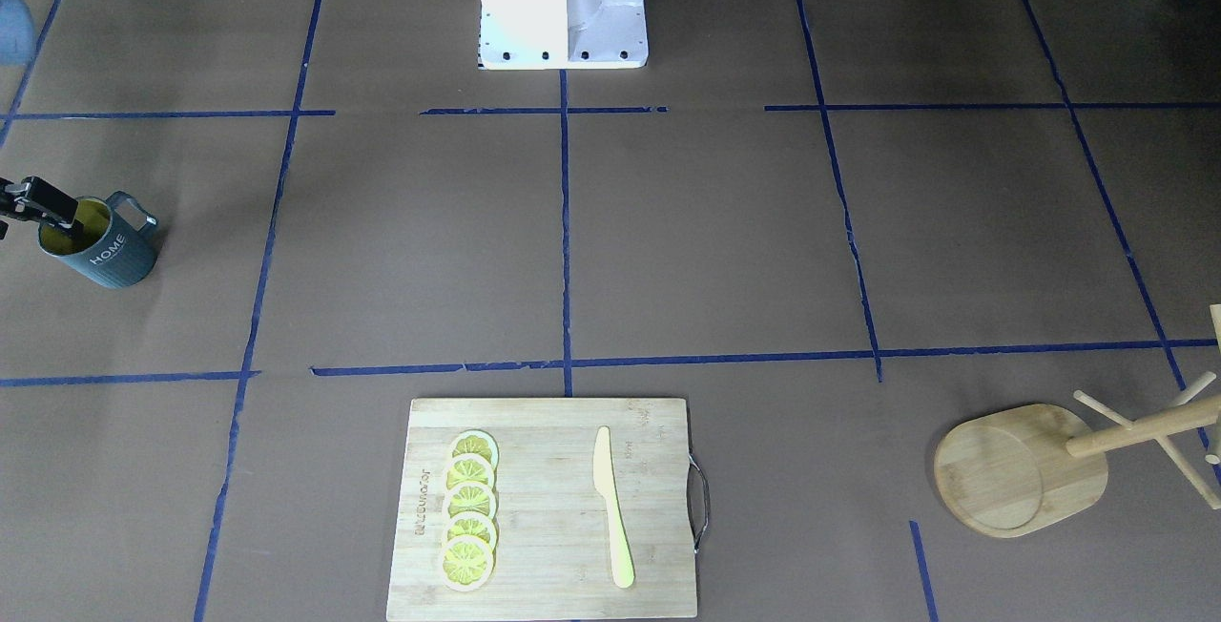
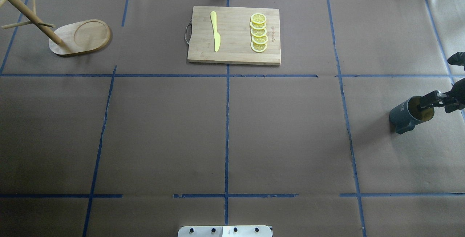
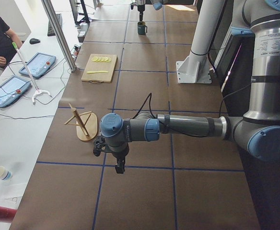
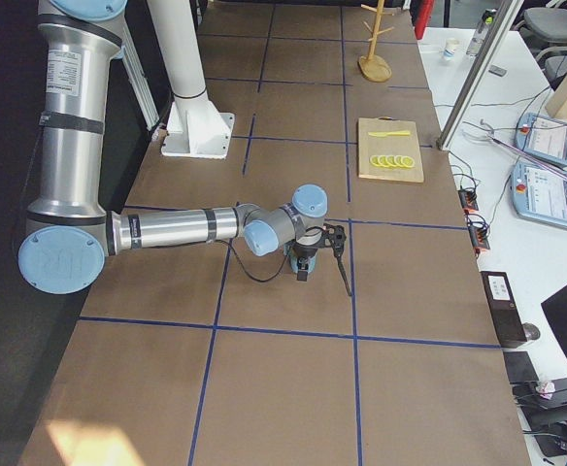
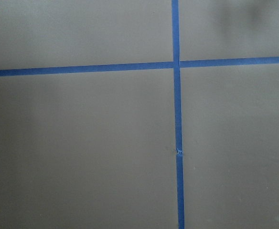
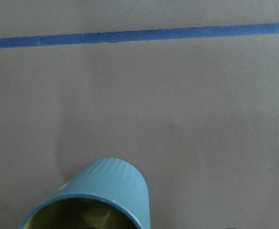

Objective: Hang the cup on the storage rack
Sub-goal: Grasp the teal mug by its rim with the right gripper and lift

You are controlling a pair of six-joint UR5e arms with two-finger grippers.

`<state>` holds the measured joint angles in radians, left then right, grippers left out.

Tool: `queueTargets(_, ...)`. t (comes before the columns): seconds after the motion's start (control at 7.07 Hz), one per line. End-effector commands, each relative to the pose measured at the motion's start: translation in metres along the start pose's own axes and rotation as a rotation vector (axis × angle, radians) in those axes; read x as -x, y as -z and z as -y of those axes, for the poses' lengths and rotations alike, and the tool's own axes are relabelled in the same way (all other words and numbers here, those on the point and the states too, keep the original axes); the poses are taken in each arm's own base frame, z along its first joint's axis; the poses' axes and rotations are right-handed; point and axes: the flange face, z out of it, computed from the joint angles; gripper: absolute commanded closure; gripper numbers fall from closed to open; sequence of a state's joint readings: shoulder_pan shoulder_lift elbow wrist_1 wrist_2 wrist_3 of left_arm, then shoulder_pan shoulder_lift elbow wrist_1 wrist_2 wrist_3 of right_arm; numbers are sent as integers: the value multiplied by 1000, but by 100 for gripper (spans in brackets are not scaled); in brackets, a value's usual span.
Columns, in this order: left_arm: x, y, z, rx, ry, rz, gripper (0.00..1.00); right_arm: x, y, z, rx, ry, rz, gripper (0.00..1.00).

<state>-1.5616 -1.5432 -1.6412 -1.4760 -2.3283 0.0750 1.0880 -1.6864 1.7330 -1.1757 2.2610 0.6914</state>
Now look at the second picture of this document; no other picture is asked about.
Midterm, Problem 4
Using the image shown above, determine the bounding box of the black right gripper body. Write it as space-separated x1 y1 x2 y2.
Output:
447 78 465 106

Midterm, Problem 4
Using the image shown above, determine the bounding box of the dark blue HOME mug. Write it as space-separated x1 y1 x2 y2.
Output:
389 96 435 134

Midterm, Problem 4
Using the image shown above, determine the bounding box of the wooden cup storage rack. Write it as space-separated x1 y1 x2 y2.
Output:
1 0 112 57

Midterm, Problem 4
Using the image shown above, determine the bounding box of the lemon slice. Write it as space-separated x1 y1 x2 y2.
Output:
250 28 267 38
251 35 268 45
250 21 266 31
250 12 267 25
250 41 267 53

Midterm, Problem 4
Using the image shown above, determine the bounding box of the bamboo cutting board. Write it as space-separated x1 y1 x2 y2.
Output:
187 6 281 66

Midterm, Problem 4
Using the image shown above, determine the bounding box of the yellow plastic knife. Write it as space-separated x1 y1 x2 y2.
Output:
210 11 221 52

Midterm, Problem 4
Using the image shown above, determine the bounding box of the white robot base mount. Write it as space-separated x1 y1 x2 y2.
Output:
177 225 274 237

